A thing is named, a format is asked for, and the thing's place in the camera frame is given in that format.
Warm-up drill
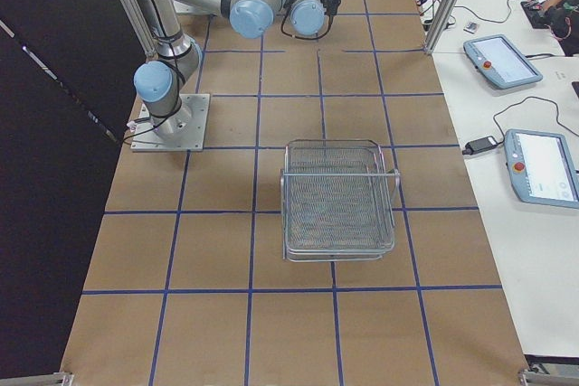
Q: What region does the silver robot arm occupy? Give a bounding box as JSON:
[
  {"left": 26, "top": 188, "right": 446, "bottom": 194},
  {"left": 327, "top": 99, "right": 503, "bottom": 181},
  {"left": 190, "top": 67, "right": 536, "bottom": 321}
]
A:
[{"left": 120, "top": 0, "right": 341, "bottom": 152}]

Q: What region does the silver wire mesh shelf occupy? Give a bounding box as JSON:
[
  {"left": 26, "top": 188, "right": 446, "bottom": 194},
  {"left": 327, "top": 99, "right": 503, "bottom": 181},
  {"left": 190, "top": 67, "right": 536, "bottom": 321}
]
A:
[{"left": 280, "top": 139, "right": 400, "bottom": 262}]

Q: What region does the far teach pendant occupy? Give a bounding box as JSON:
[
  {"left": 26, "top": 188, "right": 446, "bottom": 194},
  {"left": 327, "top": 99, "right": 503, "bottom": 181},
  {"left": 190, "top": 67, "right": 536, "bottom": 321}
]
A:
[{"left": 462, "top": 34, "right": 543, "bottom": 89}]

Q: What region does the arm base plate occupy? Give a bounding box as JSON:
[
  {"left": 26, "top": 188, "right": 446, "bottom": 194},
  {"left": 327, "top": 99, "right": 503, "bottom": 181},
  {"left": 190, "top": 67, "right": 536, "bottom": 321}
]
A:
[{"left": 129, "top": 93, "right": 211, "bottom": 152}]

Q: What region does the teach pendant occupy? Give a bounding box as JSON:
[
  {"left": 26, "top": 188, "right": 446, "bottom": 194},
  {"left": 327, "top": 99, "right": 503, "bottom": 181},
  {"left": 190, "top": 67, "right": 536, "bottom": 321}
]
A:
[
  {"left": 504, "top": 129, "right": 578, "bottom": 209},
  {"left": 462, "top": 34, "right": 543, "bottom": 89}
]

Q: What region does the black camera cable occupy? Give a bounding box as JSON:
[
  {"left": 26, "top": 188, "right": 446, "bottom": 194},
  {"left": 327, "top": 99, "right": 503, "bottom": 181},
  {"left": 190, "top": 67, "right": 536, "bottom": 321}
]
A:
[{"left": 278, "top": 0, "right": 338, "bottom": 42}]

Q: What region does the black power adapter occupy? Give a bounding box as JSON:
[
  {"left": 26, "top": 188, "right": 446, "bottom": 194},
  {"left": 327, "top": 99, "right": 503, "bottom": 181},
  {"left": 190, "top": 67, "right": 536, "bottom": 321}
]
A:
[{"left": 462, "top": 136, "right": 498, "bottom": 155}]

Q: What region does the near teach pendant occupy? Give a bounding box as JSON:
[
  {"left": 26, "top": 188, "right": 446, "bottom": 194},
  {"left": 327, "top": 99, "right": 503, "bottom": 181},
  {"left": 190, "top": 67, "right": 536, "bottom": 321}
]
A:
[{"left": 504, "top": 129, "right": 578, "bottom": 209}]

